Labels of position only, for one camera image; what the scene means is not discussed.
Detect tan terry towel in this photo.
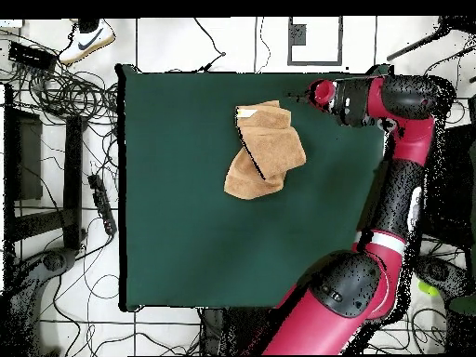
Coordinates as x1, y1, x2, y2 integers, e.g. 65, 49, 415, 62
223, 99, 308, 201

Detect black tripod pole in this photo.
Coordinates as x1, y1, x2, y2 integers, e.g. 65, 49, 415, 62
386, 15, 476, 62

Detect dark green table cloth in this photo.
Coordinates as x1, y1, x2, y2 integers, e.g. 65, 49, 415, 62
115, 62, 394, 312

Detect dark tripod base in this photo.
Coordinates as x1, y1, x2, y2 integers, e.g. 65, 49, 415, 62
7, 246, 79, 356
414, 254, 473, 298

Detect person's foot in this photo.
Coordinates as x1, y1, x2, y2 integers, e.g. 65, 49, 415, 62
58, 18, 117, 67

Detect yellow-green small object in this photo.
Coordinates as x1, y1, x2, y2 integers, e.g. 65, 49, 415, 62
417, 281, 440, 298

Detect black power strip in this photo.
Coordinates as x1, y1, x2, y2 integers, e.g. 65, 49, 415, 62
87, 173, 118, 236

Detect thin black cable with plug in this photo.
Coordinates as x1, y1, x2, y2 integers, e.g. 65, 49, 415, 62
192, 17, 227, 73

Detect black metal frame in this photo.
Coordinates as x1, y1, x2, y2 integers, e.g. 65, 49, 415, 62
425, 124, 476, 246
3, 85, 88, 254

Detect black robot pedestal stand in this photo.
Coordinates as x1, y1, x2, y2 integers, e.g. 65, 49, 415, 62
200, 307, 274, 356

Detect black cable tangle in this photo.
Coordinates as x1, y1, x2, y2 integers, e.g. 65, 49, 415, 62
0, 29, 120, 127

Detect black network switch box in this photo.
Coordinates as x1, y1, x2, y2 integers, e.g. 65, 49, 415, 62
7, 41, 59, 73

